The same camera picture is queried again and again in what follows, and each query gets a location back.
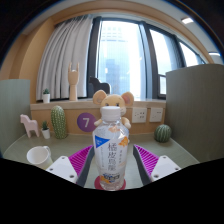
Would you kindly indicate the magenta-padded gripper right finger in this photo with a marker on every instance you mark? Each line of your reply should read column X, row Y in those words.
column 165, row 166

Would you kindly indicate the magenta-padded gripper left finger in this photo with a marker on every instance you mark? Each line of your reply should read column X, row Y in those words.
column 63, row 168

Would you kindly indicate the clear plastic drink bottle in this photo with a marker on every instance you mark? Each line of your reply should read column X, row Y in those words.
column 110, row 150

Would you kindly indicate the white cup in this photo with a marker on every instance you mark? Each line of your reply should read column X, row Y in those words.
column 38, row 156

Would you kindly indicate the round green cactus ornament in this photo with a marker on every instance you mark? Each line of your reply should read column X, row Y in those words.
column 162, row 133

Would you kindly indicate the flat round red coaster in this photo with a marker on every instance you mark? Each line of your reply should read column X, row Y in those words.
column 97, row 184

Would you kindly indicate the small plant in white pot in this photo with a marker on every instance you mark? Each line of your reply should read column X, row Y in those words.
column 46, row 97
column 46, row 133

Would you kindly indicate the tall green cactus ornament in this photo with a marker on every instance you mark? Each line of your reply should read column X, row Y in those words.
column 59, row 123

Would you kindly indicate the round purple number sign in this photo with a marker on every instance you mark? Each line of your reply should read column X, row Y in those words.
column 85, row 122

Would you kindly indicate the pink horse figurine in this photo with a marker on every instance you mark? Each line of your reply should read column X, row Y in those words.
column 29, row 125

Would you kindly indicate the green desk partition panel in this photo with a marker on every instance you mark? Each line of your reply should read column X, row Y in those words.
column 13, row 113
column 196, row 110

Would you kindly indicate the beige plush mouse toy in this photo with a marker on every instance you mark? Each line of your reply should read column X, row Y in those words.
column 113, row 100

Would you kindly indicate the wooden hand sculpture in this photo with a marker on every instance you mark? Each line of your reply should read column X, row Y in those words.
column 73, row 83

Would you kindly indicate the black horse figurine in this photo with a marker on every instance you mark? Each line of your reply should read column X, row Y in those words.
column 98, row 86

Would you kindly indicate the white pleated curtain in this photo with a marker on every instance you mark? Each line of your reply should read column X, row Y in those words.
column 63, row 60

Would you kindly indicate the dark-framed window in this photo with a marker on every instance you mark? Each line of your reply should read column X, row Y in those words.
column 120, row 56

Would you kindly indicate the ceiling lights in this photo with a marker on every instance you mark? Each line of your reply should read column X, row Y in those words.
column 187, row 20

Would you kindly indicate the white wall socket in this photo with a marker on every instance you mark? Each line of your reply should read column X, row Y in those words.
column 156, row 114
column 139, row 115

